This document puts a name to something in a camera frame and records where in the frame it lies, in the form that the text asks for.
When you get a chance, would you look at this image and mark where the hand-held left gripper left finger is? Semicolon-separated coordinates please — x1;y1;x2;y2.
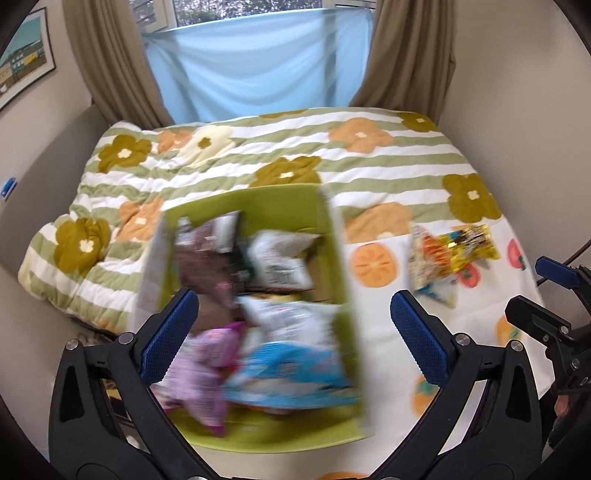
48;287;218;480

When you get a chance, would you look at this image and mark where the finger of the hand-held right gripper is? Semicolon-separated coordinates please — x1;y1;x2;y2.
534;256;591;296
504;295;574;352

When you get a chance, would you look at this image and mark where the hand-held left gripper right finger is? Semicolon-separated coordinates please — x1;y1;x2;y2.
369;290;544;480

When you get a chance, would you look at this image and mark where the pink striped snack packet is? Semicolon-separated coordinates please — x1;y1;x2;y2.
198;322;246;370

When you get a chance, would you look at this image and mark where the purple snack packet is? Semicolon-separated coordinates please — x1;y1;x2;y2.
154;332;241;437

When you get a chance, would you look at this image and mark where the white barcode snack packet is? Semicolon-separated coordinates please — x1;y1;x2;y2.
238;295;342;348

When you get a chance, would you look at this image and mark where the blue snack packet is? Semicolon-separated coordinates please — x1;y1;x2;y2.
222;342;365;411

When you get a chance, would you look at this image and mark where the green cardboard box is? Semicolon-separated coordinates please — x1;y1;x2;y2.
136;184;372;450

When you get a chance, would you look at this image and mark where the white fruit print cloth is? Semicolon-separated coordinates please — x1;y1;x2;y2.
318;217;555;480

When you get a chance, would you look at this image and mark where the white pink-edged snack packet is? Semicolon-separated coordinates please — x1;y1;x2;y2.
409;225;462;308

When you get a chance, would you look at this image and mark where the yellow foil snack packet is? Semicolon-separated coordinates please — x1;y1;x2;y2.
434;224;502;274

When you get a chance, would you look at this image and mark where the brown snack packet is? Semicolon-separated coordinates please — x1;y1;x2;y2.
174;222;241;308

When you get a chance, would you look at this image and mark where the white green-print snack packet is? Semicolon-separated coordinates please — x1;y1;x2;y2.
247;230;315;291

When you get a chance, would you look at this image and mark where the green striped floral blanket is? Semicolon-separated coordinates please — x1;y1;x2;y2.
18;107;502;333

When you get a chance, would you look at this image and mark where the brown curtain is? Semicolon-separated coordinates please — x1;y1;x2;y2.
351;0;455;125
62;0;174;128

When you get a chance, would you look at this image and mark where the light blue cloth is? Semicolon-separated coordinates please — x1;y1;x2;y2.
141;8;376;124

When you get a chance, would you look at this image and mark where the window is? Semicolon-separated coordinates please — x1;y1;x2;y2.
129;0;377;29

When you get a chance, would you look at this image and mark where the black cable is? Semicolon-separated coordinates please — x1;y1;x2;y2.
536;237;591;296

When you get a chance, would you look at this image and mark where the framed wall poster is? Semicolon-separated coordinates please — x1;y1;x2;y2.
0;7;57;112

